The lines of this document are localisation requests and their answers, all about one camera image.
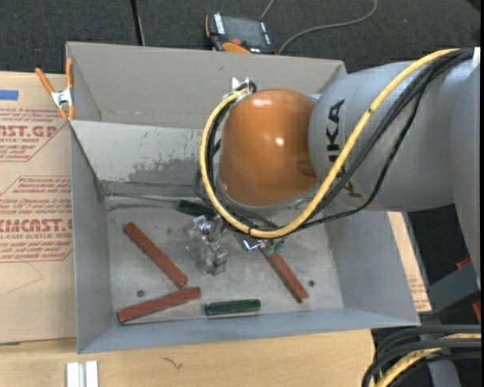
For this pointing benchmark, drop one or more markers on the dark green flat block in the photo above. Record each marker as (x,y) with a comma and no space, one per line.
(232,307)
(190,206)

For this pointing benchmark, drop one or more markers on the red-brown flat block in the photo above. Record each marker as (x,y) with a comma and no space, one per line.
(158,305)
(289,277)
(155,254)

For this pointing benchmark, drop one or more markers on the brown cardboard board red print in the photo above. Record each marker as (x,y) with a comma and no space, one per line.
(32,256)

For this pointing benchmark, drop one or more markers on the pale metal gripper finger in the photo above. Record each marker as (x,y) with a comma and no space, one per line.
(197,240)
(218,256)

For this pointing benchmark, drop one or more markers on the grey metal bin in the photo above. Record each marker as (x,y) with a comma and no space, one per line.
(347,256)

